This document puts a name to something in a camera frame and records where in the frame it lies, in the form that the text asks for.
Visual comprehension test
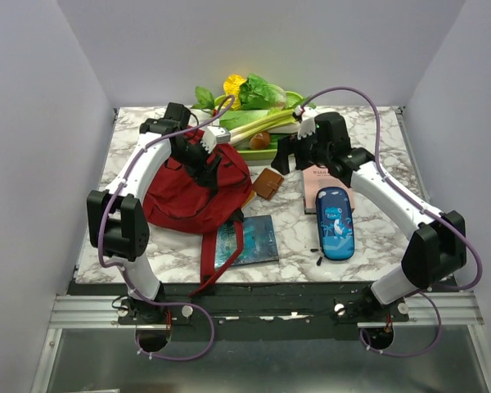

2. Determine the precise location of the brown toy mushroom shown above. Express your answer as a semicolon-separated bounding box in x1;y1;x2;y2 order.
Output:
250;131;271;150

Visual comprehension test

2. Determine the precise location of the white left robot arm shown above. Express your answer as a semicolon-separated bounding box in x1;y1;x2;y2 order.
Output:
86;102;229;323

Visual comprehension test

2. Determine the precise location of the green leafy sprig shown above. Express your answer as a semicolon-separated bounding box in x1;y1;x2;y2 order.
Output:
192;86;214;110

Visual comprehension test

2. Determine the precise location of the toy celery stalk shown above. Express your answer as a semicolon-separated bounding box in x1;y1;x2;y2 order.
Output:
220;98;317;145

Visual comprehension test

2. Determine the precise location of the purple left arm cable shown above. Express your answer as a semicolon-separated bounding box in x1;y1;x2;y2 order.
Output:
97;94;236;361

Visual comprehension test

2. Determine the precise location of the aluminium frame rail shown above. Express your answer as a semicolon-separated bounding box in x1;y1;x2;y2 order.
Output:
49;292;484;329

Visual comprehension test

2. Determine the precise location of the green toy lettuce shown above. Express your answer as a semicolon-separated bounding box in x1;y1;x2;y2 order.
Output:
238;74;287;111

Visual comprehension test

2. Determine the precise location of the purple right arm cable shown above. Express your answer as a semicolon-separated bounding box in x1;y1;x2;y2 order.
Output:
295;86;484;358

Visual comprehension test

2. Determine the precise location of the pink book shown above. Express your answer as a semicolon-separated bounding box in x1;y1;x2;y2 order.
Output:
302;166;355;214

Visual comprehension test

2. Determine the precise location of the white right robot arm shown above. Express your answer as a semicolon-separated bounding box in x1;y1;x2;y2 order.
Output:
271;107;469;321

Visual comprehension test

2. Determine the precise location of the yellow toy flower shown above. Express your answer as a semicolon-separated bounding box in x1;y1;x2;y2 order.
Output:
223;75;246;111

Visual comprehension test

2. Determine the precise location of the brown leather wallet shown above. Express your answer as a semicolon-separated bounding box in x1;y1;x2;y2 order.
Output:
253;168;284;201

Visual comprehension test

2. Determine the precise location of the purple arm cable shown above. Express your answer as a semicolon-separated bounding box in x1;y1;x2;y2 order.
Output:
295;86;484;358
97;94;236;361

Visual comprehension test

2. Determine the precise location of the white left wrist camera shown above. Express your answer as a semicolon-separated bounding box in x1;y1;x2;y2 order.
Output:
200;126;231;153

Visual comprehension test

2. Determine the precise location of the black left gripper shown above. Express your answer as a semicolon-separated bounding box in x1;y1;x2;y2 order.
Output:
169;136;222;190

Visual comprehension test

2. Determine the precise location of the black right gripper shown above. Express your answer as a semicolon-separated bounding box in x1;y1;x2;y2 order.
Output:
271;124;331;175

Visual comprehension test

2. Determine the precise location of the green plastic tray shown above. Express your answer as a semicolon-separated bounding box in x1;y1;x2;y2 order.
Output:
219;91;304;160

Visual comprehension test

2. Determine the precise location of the red student backpack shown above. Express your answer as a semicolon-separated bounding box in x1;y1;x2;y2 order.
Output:
143;143;253;297

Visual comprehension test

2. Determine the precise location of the teal notebook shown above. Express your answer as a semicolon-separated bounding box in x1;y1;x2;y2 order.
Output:
214;215;279;269

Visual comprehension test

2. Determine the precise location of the blue dinosaur pencil case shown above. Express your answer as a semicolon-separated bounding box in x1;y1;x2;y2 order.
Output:
315;187;355;261

